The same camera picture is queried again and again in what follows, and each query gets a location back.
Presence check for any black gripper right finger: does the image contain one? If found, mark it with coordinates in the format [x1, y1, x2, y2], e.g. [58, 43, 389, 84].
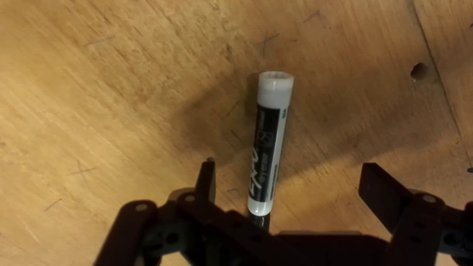
[358, 162, 473, 266]

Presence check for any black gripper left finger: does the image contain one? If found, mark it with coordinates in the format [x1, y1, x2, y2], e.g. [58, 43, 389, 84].
[93, 158, 216, 266]

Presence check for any black and white marker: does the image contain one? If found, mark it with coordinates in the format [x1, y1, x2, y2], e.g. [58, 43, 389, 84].
[247, 71, 295, 230]

